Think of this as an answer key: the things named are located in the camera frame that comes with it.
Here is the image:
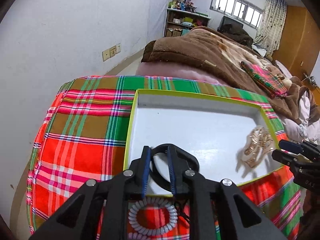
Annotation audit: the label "brown fleece blanket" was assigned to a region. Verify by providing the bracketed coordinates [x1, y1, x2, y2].
[142, 28, 302, 124]

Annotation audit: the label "yellow-green white tray box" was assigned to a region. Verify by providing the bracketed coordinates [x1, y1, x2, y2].
[124, 89, 281, 185]

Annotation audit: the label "wall power sockets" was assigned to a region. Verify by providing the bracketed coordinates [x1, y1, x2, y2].
[102, 43, 121, 61]

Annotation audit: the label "pink bed sheet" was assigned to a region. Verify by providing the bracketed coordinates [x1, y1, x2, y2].
[136, 62, 228, 86]

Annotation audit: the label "white spiral hair tie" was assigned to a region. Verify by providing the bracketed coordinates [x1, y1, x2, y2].
[127, 196, 179, 237]

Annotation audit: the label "wooden wardrobe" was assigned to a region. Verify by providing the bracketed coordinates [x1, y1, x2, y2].
[272, 4, 320, 81]

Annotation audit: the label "lilac spiral hair tie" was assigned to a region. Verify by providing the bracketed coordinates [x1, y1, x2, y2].
[126, 232, 148, 240]

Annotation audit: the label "barred window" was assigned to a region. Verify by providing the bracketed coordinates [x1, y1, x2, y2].
[210, 0, 263, 29]

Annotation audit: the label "black wristband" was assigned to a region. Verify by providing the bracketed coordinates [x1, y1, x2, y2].
[150, 144, 200, 196]

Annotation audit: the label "white floral duvet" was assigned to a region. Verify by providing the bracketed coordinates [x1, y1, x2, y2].
[275, 60, 319, 145]

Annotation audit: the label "dark clothes on chair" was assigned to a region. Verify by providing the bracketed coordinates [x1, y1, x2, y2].
[217, 16, 253, 48]

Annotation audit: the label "folded plaid cloth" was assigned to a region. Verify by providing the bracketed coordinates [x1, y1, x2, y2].
[240, 61, 288, 99]

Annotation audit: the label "dark wooden shelf unit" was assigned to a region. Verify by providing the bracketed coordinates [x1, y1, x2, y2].
[163, 8, 211, 37]

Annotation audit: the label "patterned curtain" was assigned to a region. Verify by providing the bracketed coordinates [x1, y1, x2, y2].
[253, 0, 287, 55]

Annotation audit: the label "translucent pink hair claw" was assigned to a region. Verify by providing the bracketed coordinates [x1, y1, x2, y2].
[239, 126, 274, 169]

